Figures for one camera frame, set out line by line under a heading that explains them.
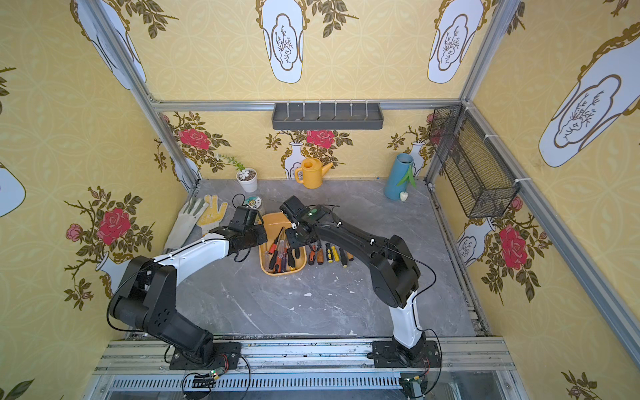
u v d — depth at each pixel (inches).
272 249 37.2
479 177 29.4
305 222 24.4
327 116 36.4
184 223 41.8
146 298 17.7
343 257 36.8
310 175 44.6
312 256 36.6
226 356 28.8
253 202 40.5
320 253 37.4
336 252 37.4
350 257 36.5
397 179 40.9
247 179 42.9
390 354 29.0
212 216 42.3
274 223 41.0
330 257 36.7
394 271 19.0
